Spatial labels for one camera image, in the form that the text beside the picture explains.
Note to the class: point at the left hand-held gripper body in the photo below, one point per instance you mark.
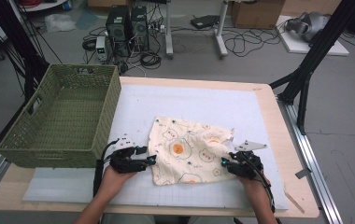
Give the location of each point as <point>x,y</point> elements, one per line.
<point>125,161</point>

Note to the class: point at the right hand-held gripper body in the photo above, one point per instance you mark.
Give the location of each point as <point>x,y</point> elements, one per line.
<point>247,166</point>

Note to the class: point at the cream printed cloth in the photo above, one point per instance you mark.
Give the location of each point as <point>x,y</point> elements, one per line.
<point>191,149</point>

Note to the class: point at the green woven basket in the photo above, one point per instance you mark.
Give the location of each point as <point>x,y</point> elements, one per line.
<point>73,102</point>

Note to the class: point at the person's left hand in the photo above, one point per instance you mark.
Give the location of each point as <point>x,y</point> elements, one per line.
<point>118,182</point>

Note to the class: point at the person's right hand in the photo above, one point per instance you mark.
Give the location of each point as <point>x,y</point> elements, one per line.
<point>255,186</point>

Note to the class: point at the grey tape piece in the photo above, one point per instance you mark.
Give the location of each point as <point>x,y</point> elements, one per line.
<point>302,173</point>

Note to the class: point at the thin wooden strip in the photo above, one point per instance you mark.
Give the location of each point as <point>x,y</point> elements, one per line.
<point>295,203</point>

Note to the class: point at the white grid mat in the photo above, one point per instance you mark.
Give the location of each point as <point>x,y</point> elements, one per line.
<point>191,99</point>

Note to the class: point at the small white power supply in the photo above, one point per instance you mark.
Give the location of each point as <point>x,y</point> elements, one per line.
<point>101,48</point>

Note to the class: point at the black computer tower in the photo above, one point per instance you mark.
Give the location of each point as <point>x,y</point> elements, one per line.
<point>139,28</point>
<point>118,28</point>

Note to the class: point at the white desk leg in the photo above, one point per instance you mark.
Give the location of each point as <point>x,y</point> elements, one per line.
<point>220,31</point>
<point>168,31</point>

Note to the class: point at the white floor board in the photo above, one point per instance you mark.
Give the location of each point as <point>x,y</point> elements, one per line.
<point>297,46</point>

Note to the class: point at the black flat device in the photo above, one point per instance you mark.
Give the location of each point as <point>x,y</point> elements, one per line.
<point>204,21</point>

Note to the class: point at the teal sheet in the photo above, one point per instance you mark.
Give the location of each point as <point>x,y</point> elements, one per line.
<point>87,20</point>

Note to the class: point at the brown cardboard box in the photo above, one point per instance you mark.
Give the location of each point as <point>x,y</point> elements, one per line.
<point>256,14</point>

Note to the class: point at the grey robot head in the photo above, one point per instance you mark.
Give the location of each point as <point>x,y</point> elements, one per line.
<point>311,25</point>

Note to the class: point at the clear plastic bag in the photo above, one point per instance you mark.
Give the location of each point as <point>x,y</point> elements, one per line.
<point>59,22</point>

